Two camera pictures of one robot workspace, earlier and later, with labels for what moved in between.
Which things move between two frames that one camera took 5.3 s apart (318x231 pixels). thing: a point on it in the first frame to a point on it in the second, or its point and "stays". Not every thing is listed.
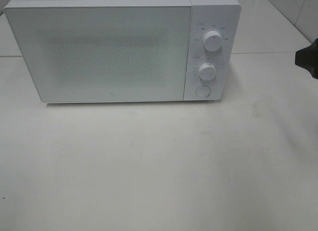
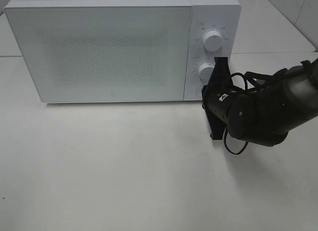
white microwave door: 106,53 stays
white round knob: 212,40 stays
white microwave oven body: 126,47 stays
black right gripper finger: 307,57 to 223,100
